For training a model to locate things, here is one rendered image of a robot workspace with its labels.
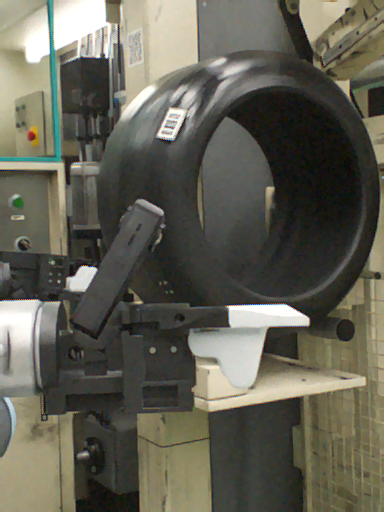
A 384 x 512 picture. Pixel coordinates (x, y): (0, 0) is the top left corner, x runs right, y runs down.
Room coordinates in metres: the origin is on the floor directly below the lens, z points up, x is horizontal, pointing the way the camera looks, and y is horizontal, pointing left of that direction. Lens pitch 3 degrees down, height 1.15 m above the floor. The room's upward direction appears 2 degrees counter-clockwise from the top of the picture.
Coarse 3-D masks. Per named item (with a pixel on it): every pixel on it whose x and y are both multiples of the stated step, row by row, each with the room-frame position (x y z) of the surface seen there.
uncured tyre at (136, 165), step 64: (256, 64) 1.55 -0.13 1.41; (128, 128) 1.57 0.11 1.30; (192, 128) 1.47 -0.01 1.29; (256, 128) 1.86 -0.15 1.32; (320, 128) 1.81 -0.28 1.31; (128, 192) 1.50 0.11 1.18; (192, 192) 1.46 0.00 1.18; (320, 192) 1.88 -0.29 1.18; (192, 256) 1.46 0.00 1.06; (320, 256) 1.83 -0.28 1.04
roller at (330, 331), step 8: (320, 320) 1.67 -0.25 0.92; (328, 320) 1.66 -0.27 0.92; (336, 320) 1.64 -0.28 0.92; (344, 320) 1.63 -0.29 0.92; (312, 328) 1.69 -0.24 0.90; (320, 328) 1.66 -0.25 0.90; (328, 328) 1.64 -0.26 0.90; (336, 328) 1.62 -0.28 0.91; (344, 328) 1.63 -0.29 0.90; (352, 328) 1.64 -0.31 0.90; (320, 336) 1.68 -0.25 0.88; (328, 336) 1.65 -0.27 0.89; (336, 336) 1.63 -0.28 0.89; (344, 336) 1.63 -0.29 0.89; (352, 336) 1.64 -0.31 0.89
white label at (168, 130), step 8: (168, 112) 1.48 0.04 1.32; (176, 112) 1.47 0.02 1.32; (184, 112) 1.46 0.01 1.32; (168, 120) 1.47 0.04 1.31; (176, 120) 1.46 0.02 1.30; (160, 128) 1.47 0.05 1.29; (168, 128) 1.46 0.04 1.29; (176, 128) 1.45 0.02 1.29; (160, 136) 1.46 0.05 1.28; (168, 136) 1.45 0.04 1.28
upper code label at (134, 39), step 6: (138, 30) 1.87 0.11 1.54; (132, 36) 1.90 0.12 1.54; (138, 36) 1.87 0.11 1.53; (132, 42) 1.90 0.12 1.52; (138, 42) 1.87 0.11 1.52; (132, 48) 1.90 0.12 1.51; (138, 48) 1.88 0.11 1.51; (132, 54) 1.90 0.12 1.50; (138, 54) 1.88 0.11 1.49; (132, 60) 1.90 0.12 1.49; (138, 60) 1.88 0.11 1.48; (132, 66) 1.91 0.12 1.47
